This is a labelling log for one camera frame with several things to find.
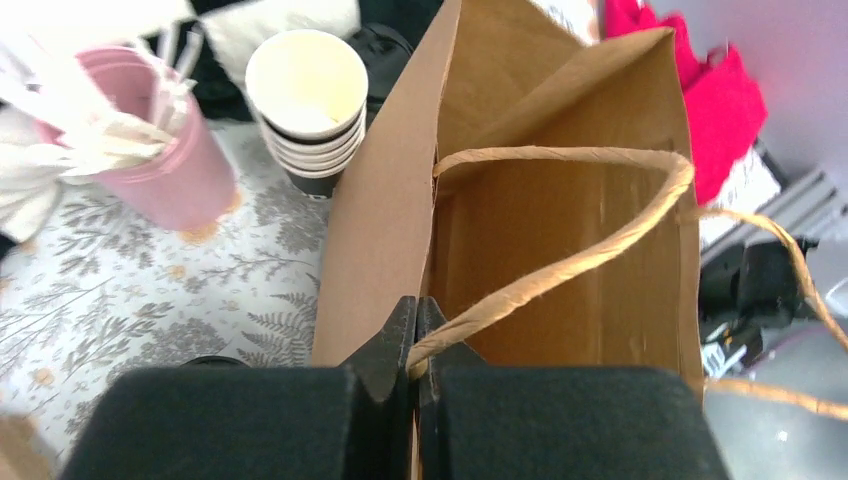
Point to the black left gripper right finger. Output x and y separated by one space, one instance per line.
479 421

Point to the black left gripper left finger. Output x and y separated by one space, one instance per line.
221 421

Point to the brown paper bag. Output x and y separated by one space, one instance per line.
540 190

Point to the black cup lid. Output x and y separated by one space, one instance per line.
385 54

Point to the pink cup holder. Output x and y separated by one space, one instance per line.
182 184

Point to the floral table mat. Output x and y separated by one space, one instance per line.
101 290

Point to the stack of paper cups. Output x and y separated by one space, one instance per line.
307 90

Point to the red cloth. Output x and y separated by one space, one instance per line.
725 106

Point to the white wrapped straws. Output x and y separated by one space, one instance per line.
56 90

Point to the black white checkered pillow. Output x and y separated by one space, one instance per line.
233 30

